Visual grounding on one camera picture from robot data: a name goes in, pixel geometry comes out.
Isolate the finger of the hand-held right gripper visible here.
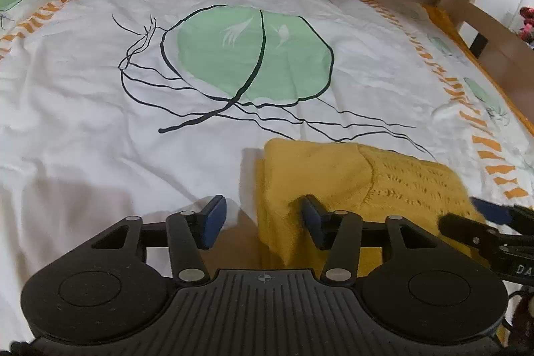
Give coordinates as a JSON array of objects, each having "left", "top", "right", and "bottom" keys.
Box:
[
  {"left": 469, "top": 196, "right": 534, "bottom": 232},
  {"left": 438, "top": 213, "right": 507, "bottom": 255}
]

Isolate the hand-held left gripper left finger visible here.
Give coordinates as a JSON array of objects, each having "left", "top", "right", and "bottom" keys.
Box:
[{"left": 89, "top": 195, "right": 228, "bottom": 284}]

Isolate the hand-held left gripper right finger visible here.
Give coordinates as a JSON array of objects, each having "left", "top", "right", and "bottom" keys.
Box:
[{"left": 301, "top": 195, "right": 435, "bottom": 284}]

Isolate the mustard yellow knit sweater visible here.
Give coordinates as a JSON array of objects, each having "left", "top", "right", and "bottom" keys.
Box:
[{"left": 254, "top": 138, "right": 489, "bottom": 269}]

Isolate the white printed bedsheet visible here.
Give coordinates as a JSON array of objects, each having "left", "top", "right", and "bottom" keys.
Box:
[{"left": 0, "top": 0, "right": 530, "bottom": 344}]

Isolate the pink object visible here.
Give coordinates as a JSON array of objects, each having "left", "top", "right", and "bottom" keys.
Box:
[{"left": 519, "top": 6, "right": 534, "bottom": 48}]

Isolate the yellow fitted sheet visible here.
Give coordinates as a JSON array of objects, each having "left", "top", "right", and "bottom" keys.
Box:
[{"left": 421, "top": 3, "right": 534, "bottom": 131}]

